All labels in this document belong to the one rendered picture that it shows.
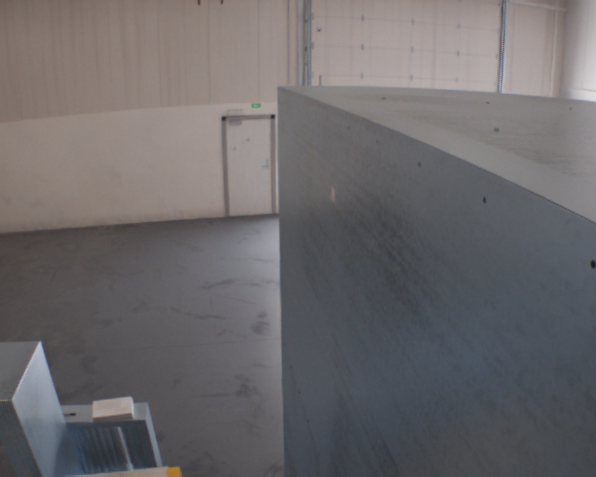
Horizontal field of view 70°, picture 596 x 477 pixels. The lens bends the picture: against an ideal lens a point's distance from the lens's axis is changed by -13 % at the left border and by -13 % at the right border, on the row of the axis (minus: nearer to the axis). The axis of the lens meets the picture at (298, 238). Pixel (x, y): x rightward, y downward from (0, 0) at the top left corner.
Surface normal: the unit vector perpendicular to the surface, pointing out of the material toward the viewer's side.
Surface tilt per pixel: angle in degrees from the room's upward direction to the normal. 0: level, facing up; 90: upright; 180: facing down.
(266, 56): 90
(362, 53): 90
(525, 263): 90
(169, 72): 90
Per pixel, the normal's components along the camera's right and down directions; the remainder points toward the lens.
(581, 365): -0.98, 0.07
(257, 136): 0.18, 0.36
